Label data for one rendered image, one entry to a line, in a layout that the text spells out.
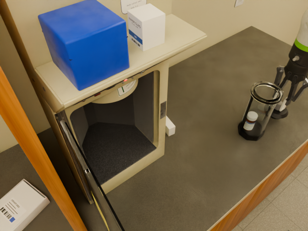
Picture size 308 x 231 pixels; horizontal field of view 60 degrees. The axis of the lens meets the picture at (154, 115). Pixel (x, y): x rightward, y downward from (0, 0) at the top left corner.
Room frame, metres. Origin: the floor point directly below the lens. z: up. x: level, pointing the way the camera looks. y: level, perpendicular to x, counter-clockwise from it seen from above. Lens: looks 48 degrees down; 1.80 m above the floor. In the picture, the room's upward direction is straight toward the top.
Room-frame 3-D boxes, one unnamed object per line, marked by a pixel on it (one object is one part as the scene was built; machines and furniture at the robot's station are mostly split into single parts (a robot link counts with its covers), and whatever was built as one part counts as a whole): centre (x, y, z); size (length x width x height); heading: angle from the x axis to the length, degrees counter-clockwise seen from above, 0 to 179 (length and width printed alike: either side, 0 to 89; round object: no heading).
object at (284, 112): (0.76, -0.51, 1.00); 0.09 x 0.09 x 0.07
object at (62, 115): (0.38, 0.20, 1.19); 0.03 x 0.02 x 0.39; 128
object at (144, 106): (0.57, 0.16, 1.19); 0.26 x 0.24 x 0.35; 128
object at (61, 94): (0.43, 0.05, 1.46); 0.32 x 0.12 x 0.10; 128
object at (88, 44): (0.38, 0.11, 1.56); 0.10 x 0.10 x 0.09; 38
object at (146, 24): (0.46, 0.01, 1.54); 0.05 x 0.05 x 0.06; 35
